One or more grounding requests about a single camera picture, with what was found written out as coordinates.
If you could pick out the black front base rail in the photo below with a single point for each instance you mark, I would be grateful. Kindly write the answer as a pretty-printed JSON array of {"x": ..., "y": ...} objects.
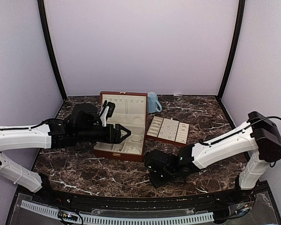
[{"x": 260, "y": 197}]

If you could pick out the left black frame post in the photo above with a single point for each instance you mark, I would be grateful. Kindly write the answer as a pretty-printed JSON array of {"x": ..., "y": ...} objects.
[{"x": 50, "y": 50}]

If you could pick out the right black frame post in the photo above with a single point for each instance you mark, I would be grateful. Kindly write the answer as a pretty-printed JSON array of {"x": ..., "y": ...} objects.
[{"x": 233, "y": 49}]

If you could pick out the brown jewelry box cream lining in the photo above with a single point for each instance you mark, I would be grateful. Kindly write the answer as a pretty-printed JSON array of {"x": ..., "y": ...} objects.
[{"x": 130, "y": 112}]

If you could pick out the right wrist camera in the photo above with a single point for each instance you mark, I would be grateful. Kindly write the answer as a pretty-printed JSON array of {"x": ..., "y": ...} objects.
[{"x": 158, "y": 160}]

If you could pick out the black frame post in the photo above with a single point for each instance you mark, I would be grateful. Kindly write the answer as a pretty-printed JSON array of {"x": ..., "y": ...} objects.
[
  {"x": 50, "y": 50},
  {"x": 233, "y": 49}
]

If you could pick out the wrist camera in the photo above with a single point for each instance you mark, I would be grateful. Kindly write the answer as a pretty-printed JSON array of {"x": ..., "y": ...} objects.
[
  {"x": 158, "y": 160},
  {"x": 86, "y": 115}
]

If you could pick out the white slotted cable duct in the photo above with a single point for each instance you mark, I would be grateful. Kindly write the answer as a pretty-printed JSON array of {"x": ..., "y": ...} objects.
[{"x": 100, "y": 217}]

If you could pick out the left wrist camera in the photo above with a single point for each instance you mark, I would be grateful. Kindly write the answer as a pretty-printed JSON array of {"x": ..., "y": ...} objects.
[{"x": 86, "y": 115}]

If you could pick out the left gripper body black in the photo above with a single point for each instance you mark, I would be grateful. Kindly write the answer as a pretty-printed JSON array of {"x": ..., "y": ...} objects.
[{"x": 109, "y": 138}]

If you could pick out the brown jewelry tray cream lining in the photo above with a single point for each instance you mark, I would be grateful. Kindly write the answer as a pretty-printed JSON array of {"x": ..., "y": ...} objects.
[{"x": 168, "y": 131}]

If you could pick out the light blue mug upside down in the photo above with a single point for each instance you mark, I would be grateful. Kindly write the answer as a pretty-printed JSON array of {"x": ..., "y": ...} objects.
[{"x": 153, "y": 105}]

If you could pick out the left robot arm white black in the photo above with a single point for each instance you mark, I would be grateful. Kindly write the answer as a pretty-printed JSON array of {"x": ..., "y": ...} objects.
[{"x": 49, "y": 134}]

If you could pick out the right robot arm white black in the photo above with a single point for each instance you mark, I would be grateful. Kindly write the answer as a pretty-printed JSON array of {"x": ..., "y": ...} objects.
[{"x": 258, "y": 135}]

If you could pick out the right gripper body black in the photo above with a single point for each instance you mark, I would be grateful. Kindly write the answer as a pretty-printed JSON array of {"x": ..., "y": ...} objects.
[{"x": 167, "y": 176}]

